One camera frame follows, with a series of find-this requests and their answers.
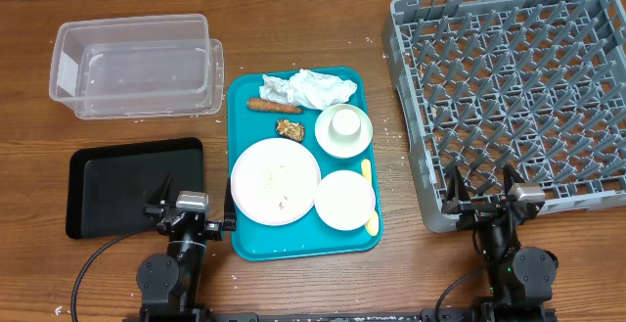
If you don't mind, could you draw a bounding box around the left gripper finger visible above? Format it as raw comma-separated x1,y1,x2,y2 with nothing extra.
223,178,237,231
146,174,172,206

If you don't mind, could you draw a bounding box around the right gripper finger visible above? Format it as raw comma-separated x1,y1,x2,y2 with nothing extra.
503,163,525,200
445,165,470,205

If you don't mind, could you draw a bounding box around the large white plate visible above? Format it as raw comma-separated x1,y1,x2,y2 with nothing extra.
230,138,321,226

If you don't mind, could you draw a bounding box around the brown mushroom piece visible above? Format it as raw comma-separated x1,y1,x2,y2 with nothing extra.
275,118,305,143

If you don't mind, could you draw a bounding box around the orange carrot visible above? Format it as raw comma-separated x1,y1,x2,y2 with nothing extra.
246,98,303,115

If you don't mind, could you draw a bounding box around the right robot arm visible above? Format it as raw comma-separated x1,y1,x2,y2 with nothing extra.
434,164,559,321

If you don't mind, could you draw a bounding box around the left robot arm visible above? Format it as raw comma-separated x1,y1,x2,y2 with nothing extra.
136,174,237,322

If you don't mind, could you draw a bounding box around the grey dishwasher rack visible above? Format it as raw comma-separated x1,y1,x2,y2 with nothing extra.
382,0,625,233

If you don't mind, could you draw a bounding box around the black tray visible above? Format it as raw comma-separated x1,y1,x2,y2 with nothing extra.
66,137,204,239

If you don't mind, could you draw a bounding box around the teal serving tray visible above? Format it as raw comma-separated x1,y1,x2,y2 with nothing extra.
226,73,383,261

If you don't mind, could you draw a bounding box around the yellow plastic spoon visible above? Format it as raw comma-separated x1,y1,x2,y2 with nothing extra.
361,159,380,237

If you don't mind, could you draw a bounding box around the pale green bowl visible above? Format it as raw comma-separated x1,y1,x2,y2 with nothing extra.
314,104,373,159

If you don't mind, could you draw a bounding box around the white cup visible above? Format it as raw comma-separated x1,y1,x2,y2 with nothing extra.
332,109,361,137

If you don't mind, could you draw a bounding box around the clear plastic bin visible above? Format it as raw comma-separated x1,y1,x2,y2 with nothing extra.
48,14,225,120

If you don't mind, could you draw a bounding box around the crumpled white napkin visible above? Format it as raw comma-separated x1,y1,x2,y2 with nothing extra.
259,69,357,111

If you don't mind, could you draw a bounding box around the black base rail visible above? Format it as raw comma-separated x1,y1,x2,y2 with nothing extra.
122,307,558,322

